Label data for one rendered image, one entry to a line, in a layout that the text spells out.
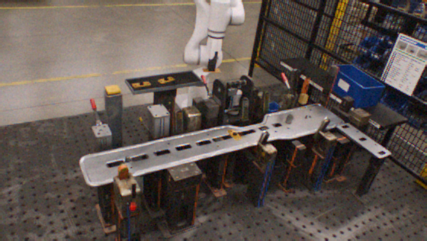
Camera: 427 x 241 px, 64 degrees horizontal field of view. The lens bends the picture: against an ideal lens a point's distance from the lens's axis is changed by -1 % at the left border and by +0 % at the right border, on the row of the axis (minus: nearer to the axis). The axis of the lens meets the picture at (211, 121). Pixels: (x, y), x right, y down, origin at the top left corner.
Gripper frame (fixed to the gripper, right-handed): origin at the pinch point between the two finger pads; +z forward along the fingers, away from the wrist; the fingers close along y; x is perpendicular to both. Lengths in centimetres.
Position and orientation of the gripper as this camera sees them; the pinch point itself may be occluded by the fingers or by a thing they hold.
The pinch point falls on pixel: (211, 65)
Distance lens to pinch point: 165.9
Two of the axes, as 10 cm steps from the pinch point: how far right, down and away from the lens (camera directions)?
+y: 2.0, 5.7, -8.0
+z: -1.2, 8.2, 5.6
